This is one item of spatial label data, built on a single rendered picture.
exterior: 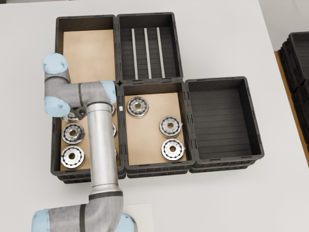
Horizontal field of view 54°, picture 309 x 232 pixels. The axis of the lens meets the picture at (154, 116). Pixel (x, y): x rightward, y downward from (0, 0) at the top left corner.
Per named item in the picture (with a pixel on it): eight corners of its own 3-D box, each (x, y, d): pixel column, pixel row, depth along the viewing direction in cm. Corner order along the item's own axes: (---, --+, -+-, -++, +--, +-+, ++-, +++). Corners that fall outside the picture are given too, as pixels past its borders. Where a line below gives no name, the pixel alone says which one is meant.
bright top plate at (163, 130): (182, 135, 140) (182, 134, 139) (160, 137, 139) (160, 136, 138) (179, 114, 143) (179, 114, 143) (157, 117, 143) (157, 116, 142)
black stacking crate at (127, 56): (180, 90, 154) (183, 79, 143) (121, 94, 151) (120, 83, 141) (171, 26, 169) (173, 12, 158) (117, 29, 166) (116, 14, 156)
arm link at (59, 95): (78, 103, 90) (77, 73, 95) (39, 107, 89) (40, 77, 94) (83, 116, 97) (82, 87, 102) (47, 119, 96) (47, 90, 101)
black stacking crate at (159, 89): (191, 169, 139) (195, 163, 128) (126, 174, 136) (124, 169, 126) (180, 91, 153) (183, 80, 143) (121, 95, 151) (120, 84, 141)
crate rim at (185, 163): (195, 164, 130) (196, 163, 127) (124, 170, 127) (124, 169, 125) (183, 82, 145) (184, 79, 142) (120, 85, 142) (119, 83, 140)
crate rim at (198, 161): (263, 159, 132) (265, 157, 130) (195, 164, 130) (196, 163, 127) (244, 78, 147) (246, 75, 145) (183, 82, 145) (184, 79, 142)
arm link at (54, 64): (40, 72, 92) (40, 50, 96) (47, 92, 102) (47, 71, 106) (66, 71, 93) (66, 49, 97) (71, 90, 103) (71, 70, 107)
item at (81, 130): (84, 143, 136) (84, 142, 136) (61, 145, 135) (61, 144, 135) (84, 122, 140) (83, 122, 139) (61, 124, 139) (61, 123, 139)
